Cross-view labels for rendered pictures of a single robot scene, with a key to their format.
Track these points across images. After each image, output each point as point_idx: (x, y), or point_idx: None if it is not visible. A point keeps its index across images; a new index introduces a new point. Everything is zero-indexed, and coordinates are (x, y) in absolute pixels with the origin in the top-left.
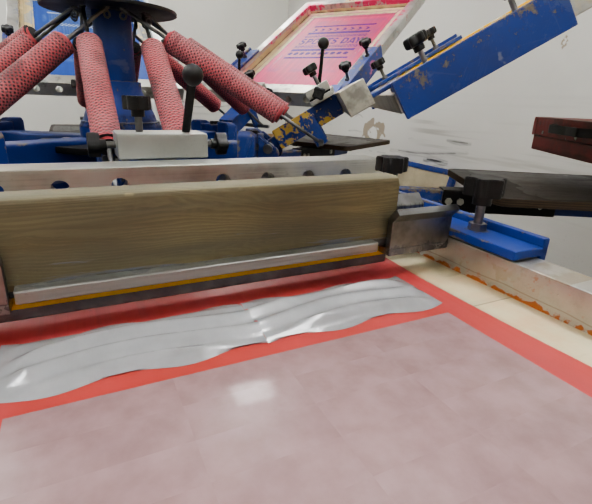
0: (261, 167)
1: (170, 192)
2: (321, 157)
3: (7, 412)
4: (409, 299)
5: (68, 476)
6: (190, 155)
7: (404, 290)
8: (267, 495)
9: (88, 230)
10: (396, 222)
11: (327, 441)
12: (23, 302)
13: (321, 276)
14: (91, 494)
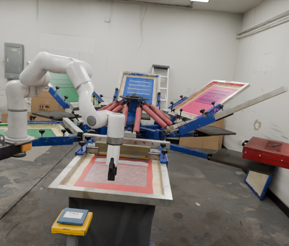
0: (142, 141)
1: None
2: (157, 140)
3: (95, 161)
4: (143, 164)
5: (98, 165)
6: (131, 136)
7: (144, 163)
8: None
9: (107, 147)
10: (148, 154)
11: (117, 169)
12: (99, 153)
13: (137, 160)
14: (99, 166)
